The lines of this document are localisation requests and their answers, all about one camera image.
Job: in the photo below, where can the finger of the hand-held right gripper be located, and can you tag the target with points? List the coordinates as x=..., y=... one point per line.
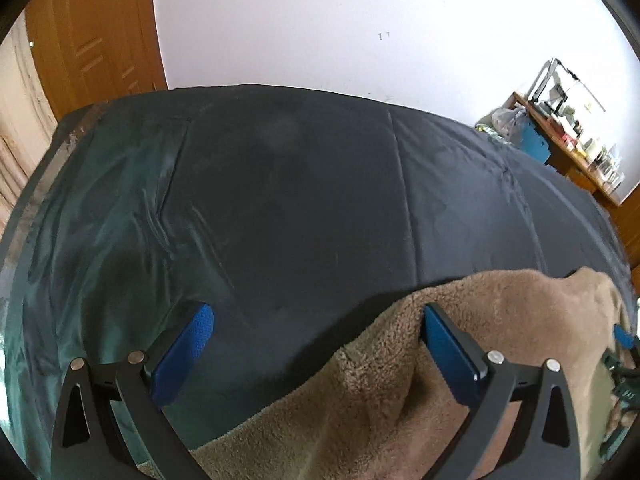
x=624, y=336
x=617, y=375

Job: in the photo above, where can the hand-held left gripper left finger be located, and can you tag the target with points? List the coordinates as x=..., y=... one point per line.
x=182, y=355

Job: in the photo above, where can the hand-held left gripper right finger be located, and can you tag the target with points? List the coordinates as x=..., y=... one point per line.
x=450, y=355

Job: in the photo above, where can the tan fleece garment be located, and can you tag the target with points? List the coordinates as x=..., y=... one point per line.
x=380, y=385

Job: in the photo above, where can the row of small desk items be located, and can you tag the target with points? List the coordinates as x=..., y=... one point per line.
x=595, y=155

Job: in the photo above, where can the wooden desk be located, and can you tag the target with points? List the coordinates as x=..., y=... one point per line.
x=565, y=157

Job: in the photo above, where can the dark green bed sheet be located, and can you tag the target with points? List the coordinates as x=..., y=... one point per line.
x=275, y=185

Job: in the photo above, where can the blue box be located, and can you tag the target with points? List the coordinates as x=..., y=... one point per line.
x=535, y=142

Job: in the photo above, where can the clear plastic bag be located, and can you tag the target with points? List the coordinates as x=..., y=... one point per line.
x=510, y=122

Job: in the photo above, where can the beige curtain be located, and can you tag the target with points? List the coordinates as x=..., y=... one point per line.
x=22, y=125

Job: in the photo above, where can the wooden door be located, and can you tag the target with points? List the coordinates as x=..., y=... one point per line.
x=100, y=35

